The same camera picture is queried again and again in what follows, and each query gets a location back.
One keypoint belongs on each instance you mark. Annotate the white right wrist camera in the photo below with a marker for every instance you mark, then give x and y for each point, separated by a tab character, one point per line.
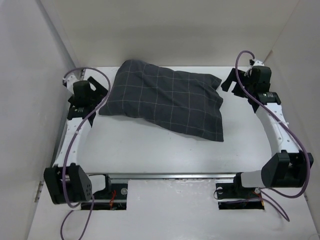
253	63

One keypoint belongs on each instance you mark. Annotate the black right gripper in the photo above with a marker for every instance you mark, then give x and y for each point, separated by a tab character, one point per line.
226	85

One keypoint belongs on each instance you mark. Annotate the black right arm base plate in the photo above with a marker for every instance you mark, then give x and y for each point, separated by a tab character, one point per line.
230	197

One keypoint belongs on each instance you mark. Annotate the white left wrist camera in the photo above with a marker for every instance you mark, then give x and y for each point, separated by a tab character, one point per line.
69	81

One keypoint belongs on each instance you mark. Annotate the dark grey checked pillowcase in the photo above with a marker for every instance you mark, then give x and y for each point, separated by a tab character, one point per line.
180	101

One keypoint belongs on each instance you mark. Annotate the aluminium rail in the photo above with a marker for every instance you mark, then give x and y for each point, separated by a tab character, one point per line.
166	176
61	128

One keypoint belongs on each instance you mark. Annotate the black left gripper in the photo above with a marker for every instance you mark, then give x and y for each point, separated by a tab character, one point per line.
99	93

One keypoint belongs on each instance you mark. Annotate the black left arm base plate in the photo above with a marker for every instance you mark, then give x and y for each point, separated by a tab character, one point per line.
112	198

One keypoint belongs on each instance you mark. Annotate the aluminium left side rail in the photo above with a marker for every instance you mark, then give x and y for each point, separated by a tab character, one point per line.
61	128

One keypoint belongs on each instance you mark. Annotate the white front cover board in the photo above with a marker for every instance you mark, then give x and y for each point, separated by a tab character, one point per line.
173	210

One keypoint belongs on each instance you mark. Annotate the aluminium front rail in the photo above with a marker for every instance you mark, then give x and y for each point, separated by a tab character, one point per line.
166	176

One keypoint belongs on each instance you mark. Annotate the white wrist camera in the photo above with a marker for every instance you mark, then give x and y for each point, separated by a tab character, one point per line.
253	63
69	81

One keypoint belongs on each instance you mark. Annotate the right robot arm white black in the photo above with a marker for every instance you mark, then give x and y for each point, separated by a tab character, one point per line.
289	165

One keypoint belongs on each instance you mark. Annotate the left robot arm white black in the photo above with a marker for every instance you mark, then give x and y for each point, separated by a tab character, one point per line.
66	181

